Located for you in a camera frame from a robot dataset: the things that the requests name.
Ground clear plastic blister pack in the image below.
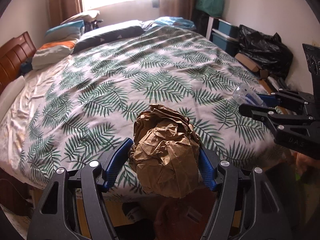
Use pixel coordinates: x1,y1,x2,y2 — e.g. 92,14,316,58
233,83,266,107

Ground brown paper ball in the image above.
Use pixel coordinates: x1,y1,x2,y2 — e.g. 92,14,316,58
129,104,201,198

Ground cardboard box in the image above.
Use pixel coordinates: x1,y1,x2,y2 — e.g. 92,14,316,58
235,53,269,79

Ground black garbage bag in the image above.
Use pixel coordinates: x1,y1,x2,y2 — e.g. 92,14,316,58
238,24,293,80

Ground white shelf with blue bins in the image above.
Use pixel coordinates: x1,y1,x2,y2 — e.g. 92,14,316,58
206,16,239,57

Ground palm leaf print bedspread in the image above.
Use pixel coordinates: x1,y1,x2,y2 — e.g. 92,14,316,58
1,26,285,200

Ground teal bag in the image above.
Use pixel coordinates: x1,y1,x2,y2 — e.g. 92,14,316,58
195,0,224,17

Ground light blue blanket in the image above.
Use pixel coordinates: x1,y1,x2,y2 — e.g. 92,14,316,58
142,16,196,30

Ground orange grey white pillow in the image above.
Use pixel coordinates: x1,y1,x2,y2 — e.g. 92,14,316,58
31,40,77,70

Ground wooden headboard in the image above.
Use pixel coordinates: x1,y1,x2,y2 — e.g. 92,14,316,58
0,31,36,93

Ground dark grey triangle pillow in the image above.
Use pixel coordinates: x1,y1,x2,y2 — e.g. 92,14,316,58
72,25,144,55

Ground blue white pillow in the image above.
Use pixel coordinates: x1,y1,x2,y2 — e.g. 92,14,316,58
44,20,85,43

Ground brown curtain left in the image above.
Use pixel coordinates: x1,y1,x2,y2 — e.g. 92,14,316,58
48,0,83,27

